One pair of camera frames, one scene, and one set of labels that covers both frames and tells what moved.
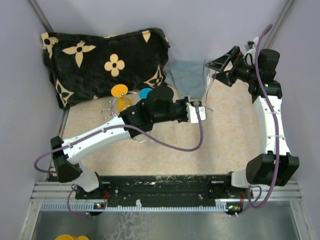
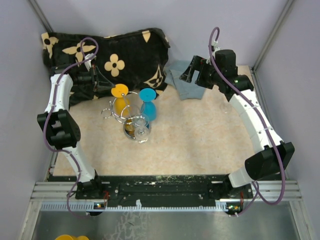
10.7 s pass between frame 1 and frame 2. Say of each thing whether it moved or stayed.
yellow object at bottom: stayed
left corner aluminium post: stayed
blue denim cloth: stayed
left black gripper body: moved
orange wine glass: stayed
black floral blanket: stayed
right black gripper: moved
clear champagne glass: moved
